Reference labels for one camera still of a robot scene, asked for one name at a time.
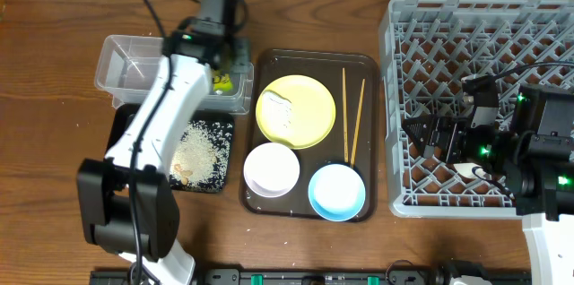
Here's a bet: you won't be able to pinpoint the green snack wrapper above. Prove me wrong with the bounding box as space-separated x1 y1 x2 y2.
213 73 233 95

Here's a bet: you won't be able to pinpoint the white napkin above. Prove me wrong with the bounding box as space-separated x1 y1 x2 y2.
262 91 292 130

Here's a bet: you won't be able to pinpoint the blue bowl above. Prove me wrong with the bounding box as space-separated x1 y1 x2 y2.
308 164 366 222

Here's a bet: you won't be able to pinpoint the rice and food scraps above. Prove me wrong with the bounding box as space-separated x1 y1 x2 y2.
170 118 234 187

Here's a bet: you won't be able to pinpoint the pink white bowl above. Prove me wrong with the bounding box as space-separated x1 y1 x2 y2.
243 142 300 198

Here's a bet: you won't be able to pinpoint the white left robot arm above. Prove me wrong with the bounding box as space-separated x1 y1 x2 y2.
76 30 252 284

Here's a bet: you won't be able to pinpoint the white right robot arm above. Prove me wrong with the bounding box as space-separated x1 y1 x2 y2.
402 84 573 284

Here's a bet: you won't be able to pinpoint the grey dishwasher rack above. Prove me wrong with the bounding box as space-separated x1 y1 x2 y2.
378 0 573 220

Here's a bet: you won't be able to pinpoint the black waste tray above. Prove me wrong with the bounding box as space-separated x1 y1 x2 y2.
105 103 237 194

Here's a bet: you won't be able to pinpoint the right wooden chopstick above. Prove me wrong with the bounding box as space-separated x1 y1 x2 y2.
350 78 366 168

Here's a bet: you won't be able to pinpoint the wooden chopstick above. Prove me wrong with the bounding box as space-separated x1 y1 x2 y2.
350 78 366 168
342 68 349 163

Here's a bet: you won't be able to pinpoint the left wooden chopstick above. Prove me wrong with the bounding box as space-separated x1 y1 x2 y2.
342 68 349 163

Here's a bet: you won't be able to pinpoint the brown serving tray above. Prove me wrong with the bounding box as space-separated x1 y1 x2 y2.
240 49 380 222

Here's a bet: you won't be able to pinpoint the yellow plate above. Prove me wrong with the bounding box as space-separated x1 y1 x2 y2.
256 74 336 150

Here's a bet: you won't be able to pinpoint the clear plastic bin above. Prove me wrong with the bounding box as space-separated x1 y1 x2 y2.
94 35 254 115

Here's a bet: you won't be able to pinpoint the black rail at table edge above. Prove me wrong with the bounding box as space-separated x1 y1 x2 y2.
89 255 535 285

